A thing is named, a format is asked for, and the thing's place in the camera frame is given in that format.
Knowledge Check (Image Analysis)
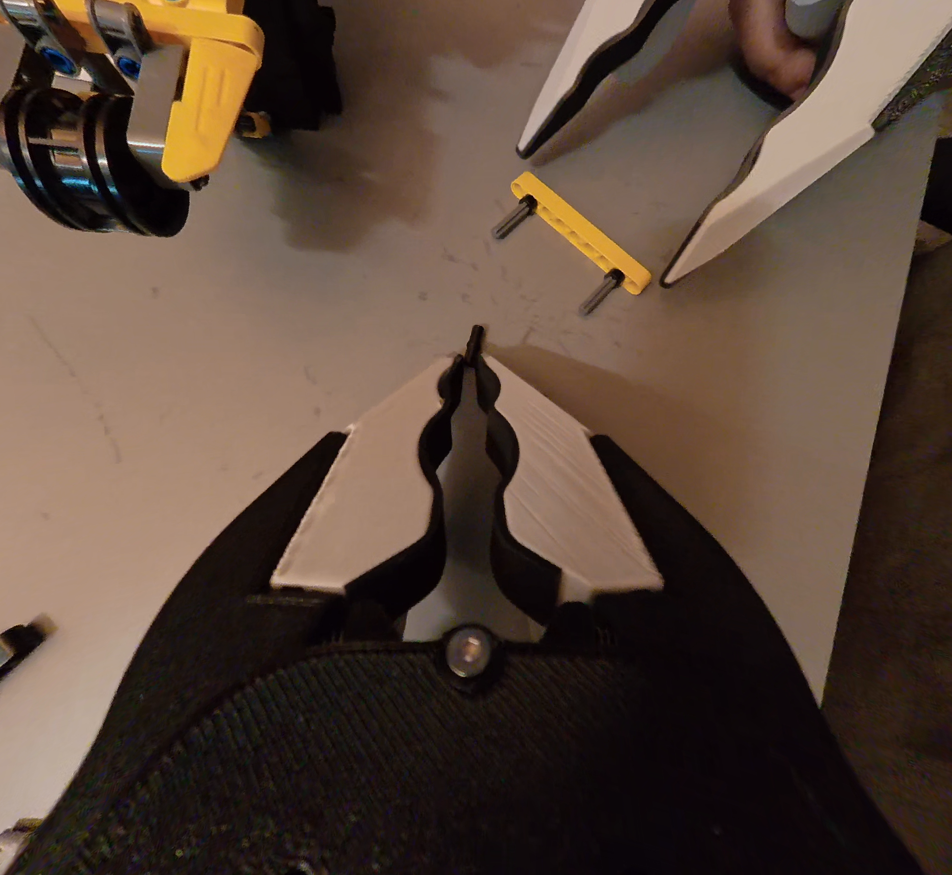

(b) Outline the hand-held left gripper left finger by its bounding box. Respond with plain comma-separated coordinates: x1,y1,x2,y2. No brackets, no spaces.
270,354,466,626

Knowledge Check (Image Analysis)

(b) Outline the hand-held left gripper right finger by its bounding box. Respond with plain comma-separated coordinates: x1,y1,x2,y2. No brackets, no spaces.
472,353,664,629

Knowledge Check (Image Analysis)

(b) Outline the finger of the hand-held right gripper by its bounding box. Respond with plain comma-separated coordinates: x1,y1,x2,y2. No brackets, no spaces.
515,0,778,162
659,0,952,290

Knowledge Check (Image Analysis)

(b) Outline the yellow perforated toy beam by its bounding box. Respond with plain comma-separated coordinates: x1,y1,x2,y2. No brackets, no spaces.
510,172,653,296

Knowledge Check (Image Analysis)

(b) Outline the person's right hand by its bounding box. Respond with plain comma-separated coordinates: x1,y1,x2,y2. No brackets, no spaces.
727,0,819,102

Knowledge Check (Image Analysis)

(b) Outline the black grey toy part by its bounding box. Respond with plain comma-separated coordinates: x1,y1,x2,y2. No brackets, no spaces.
0,613,59,679

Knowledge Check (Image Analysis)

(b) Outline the yellow black toy vehicle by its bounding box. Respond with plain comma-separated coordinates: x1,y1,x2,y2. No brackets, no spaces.
0,0,343,238

